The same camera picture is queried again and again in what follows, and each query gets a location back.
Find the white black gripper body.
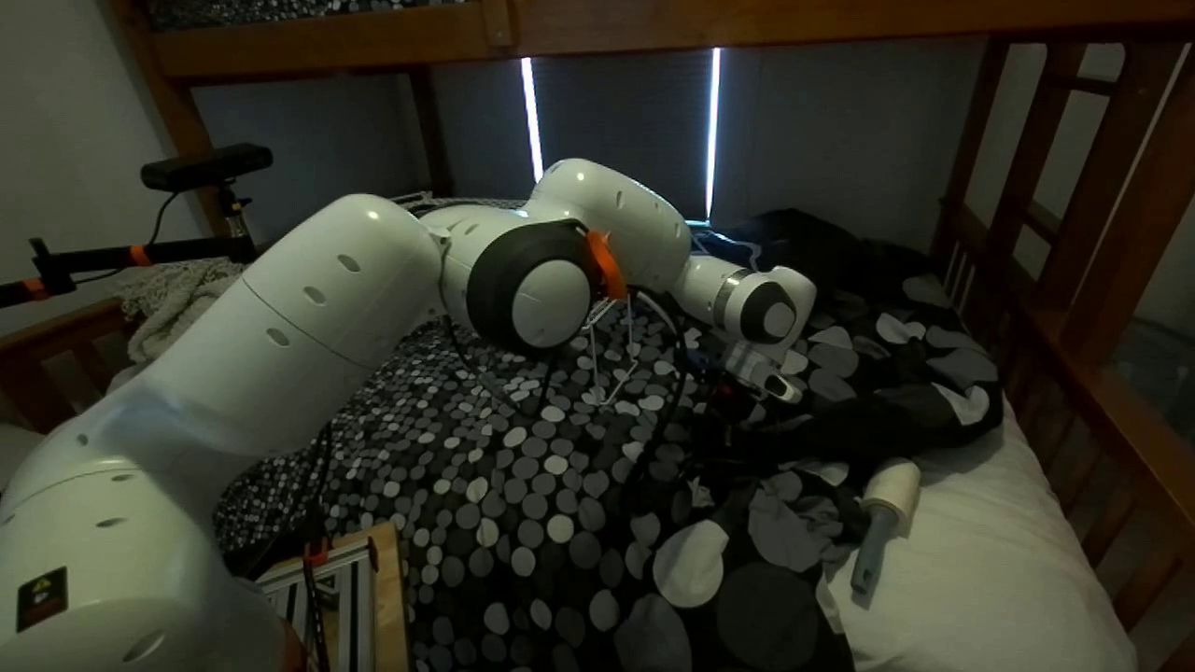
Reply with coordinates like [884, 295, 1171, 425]
[725, 339, 805, 402]

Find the white lint roller teal handle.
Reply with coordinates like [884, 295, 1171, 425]
[850, 461, 923, 598]

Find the black grey dotted blanket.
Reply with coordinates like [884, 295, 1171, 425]
[215, 208, 999, 672]

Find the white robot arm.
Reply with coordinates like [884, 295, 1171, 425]
[0, 158, 816, 672]

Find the beige crumpled blanket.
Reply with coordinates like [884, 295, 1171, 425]
[111, 259, 242, 390]

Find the white mattress sheet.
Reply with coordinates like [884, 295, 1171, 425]
[816, 416, 1140, 672]

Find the wooden crate with green light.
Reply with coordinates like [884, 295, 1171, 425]
[256, 528, 411, 672]

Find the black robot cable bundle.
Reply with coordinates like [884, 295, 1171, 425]
[546, 284, 776, 502]

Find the wooden bunk bed frame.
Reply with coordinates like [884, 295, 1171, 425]
[106, 0, 1195, 631]

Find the black camera on stand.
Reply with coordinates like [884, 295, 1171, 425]
[138, 142, 273, 234]

